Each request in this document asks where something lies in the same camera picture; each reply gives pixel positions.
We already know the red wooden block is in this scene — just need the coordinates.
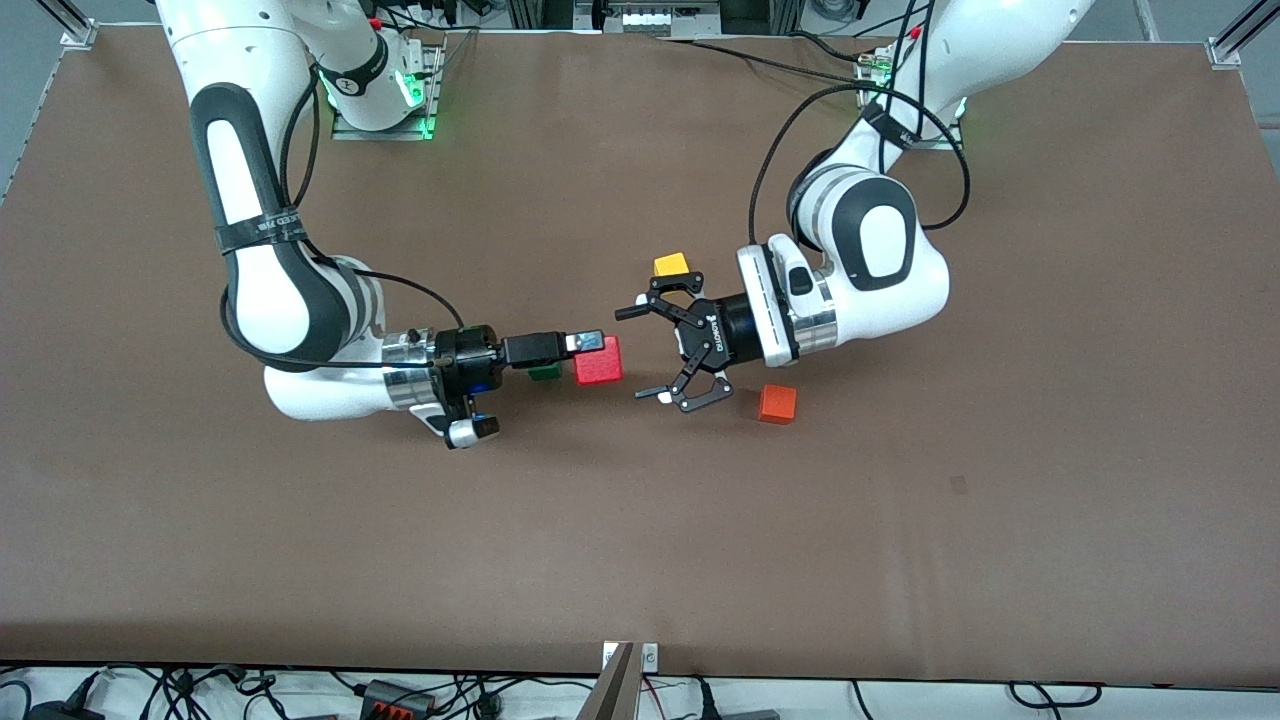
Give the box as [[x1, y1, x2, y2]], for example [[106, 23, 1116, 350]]
[[574, 335, 624, 387]]

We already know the white socket strip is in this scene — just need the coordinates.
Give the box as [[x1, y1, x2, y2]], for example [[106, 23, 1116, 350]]
[[620, 10, 723, 38]]

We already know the black orange power strip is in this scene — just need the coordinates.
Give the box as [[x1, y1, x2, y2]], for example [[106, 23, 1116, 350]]
[[360, 679, 437, 720]]

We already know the aluminium corner strut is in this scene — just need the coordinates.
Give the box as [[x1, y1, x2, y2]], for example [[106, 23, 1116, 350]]
[[1207, 0, 1280, 69], [40, 0, 99, 49]]

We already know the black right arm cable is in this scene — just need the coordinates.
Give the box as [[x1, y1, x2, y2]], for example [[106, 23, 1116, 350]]
[[218, 60, 469, 373]]

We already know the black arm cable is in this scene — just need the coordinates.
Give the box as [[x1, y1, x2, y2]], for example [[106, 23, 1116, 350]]
[[747, 0, 973, 252], [218, 60, 469, 373]]

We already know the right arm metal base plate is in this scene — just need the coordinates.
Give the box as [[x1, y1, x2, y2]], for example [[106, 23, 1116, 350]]
[[332, 45, 442, 142]]

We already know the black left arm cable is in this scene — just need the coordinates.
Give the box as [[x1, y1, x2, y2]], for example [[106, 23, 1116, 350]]
[[747, 0, 973, 252]]

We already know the long black table cable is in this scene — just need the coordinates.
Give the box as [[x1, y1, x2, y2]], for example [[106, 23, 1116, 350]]
[[662, 36, 879, 89]]

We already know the short black table cable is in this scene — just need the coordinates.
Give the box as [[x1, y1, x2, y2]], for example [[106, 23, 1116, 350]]
[[790, 30, 869, 65]]

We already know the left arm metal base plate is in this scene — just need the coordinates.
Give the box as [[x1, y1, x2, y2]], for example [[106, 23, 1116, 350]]
[[905, 95, 969, 152]]

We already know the aluminium frame rack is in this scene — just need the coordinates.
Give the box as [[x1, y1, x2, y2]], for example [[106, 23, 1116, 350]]
[[505, 0, 806, 37]]

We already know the grey metal camera post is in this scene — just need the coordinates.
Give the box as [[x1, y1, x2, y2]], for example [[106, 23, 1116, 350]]
[[578, 642, 639, 720]]

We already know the black looped floor cable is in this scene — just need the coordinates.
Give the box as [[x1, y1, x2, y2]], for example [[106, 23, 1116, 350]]
[[1008, 682, 1103, 710]]

